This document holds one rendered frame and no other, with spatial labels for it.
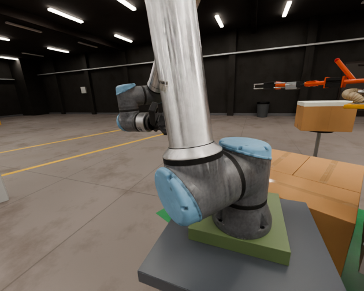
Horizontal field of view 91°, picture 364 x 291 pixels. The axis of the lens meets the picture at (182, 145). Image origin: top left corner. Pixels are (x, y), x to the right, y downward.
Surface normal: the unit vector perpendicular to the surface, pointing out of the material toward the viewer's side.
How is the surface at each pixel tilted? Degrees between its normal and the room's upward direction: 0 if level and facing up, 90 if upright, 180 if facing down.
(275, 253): 90
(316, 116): 90
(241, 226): 72
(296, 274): 0
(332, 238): 90
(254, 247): 90
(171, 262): 0
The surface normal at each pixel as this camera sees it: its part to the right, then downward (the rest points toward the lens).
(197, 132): 0.27, 0.11
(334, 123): -0.33, 0.28
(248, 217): -0.04, -0.04
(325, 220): -0.72, 0.22
